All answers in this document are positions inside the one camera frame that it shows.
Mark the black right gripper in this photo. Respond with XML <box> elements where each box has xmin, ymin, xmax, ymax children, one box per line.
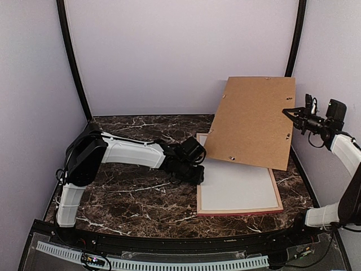
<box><xmin>283</xmin><ymin>104</ymin><xmax>330</xmax><ymax>135</ymax></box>

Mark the dark painting photo print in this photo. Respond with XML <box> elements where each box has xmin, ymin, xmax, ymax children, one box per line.
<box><xmin>199</xmin><ymin>135</ymin><xmax>281</xmax><ymax>211</ymax></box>

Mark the light wooden picture frame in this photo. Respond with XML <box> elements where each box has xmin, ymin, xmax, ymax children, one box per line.
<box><xmin>195</xmin><ymin>132</ymin><xmax>284</xmax><ymax>218</ymax></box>

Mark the brown cardboard backing board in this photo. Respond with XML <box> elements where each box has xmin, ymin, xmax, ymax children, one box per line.
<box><xmin>205</xmin><ymin>77</ymin><xmax>296</xmax><ymax>171</ymax></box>

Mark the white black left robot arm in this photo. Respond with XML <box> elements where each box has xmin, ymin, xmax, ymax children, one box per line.
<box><xmin>54</xmin><ymin>123</ymin><xmax>206</xmax><ymax>246</ymax></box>

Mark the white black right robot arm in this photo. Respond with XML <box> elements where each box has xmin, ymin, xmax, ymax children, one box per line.
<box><xmin>282</xmin><ymin>94</ymin><xmax>360</xmax><ymax>245</ymax></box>

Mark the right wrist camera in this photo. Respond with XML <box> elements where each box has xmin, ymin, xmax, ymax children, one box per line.
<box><xmin>305</xmin><ymin>94</ymin><xmax>318</xmax><ymax>115</ymax></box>

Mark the right black corner post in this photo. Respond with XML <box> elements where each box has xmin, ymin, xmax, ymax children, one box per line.
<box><xmin>284</xmin><ymin>0</ymin><xmax>307</xmax><ymax>77</ymax></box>

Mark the black corner post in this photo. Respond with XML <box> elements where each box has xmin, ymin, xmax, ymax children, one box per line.
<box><xmin>284</xmin><ymin>0</ymin><xmax>307</xmax><ymax>77</ymax></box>
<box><xmin>56</xmin><ymin>0</ymin><xmax>93</xmax><ymax>122</ymax></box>

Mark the black front table rail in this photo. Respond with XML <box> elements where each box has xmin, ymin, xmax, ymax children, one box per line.
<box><xmin>42</xmin><ymin>223</ymin><xmax>315</xmax><ymax>255</ymax></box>

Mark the white slotted cable duct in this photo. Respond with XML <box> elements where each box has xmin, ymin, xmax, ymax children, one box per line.
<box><xmin>36</xmin><ymin>241</ymin><xmax>269</xmax><ymax>270</ymax></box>

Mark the left black corner post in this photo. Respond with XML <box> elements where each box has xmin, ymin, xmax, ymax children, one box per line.
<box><xmin>56</xmin><ymin>0</ymin><xmax>93</xmax><ymax>122</ymax></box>

